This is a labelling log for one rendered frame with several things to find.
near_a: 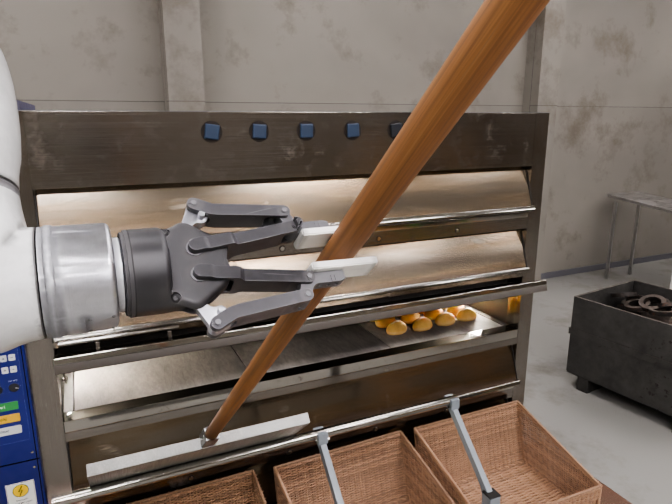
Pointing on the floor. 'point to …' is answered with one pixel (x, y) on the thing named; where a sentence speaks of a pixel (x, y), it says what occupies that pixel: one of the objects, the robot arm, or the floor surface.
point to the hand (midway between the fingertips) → (336, 252)
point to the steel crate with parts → (624, 342)
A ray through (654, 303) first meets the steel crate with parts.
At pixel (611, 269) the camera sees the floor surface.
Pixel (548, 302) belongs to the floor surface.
